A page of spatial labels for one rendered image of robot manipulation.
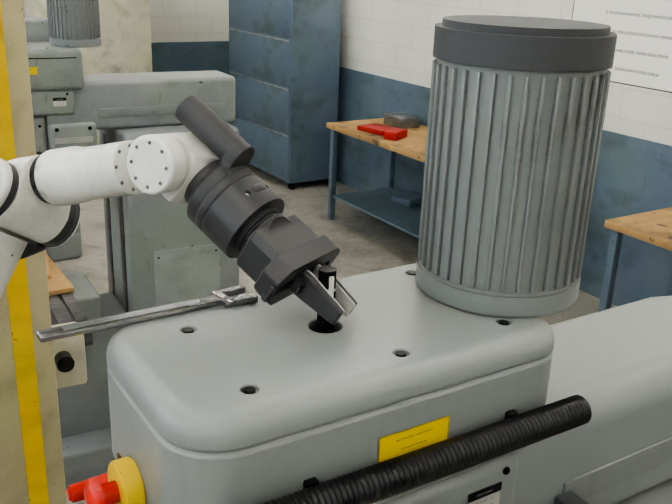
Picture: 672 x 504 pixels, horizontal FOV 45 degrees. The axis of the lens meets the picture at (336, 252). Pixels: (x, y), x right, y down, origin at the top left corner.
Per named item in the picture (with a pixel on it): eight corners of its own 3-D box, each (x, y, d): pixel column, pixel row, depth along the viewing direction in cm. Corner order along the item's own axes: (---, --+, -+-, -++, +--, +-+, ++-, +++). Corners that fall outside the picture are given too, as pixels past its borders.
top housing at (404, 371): (187, 590, 74) (182, 437, 68) (98, 446, 94) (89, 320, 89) (556, 447, 98) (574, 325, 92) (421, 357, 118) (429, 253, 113)
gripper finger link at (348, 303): (357, 301, 88) (316, 263, 89) (343, 321, 90) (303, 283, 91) (364, 296, 89) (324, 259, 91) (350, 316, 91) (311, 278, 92)
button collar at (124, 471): (127, 533, 81) (124, 481, 79) (108, 499, 85) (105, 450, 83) (147, 526, 82) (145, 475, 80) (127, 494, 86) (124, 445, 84)
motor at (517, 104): (490, 332, 90) (524, 31, 79) (383, 273, 105) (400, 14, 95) (612, 299, 100) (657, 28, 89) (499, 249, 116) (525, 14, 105)
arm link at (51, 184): (152, 160, 105) (45, 175, 114) (95, 125, 96) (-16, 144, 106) (138, 239, 102) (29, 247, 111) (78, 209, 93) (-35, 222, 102)
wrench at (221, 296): (43, 347, 82) (42, 340, 82) (33, 332, 85) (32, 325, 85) (258, 301, 95) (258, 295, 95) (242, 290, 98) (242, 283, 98)
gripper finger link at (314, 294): (334, 327, 88) (293, 288, 90) (348, 307, 86) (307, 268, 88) (326, 332, 87) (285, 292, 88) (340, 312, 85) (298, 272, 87)
